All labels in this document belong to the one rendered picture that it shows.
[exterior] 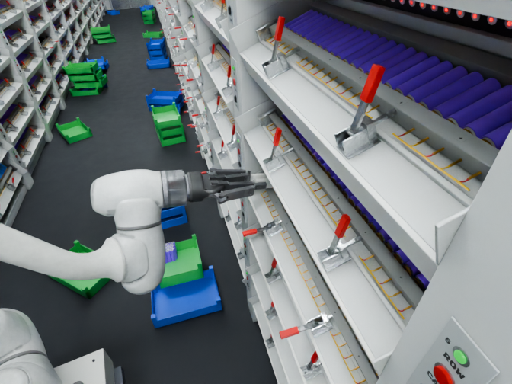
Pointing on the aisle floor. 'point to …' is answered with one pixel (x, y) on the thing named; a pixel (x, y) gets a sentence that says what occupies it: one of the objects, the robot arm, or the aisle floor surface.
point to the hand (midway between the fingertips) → (264, 180)
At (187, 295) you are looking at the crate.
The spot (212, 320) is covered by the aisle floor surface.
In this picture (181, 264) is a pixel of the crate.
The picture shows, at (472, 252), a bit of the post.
